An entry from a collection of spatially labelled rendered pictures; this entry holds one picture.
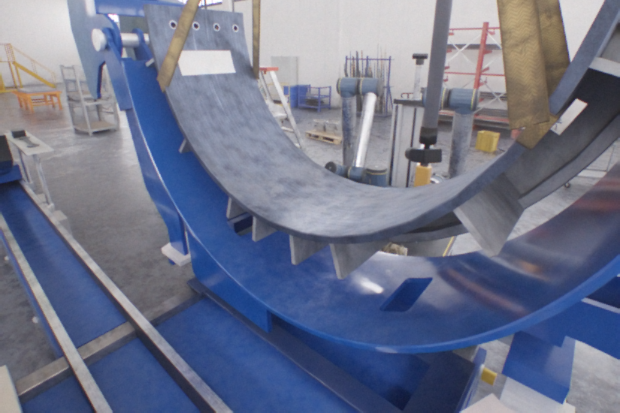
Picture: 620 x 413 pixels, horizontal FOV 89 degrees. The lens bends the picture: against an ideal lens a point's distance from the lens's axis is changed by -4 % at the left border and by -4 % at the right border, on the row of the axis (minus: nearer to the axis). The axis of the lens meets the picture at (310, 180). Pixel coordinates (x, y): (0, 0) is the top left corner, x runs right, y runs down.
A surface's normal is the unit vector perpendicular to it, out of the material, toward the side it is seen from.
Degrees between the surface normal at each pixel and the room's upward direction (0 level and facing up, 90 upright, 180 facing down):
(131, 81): 81
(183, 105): 55
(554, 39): 98
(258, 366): 0
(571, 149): 90
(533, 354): 0
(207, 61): 75
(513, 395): 0
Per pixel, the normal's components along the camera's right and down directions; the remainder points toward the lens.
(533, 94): -0.90, -0.05
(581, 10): -0.65, 0.27
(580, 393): 0.00, -0.93
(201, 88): 0.68, -0.18
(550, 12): -0.48, 0.44
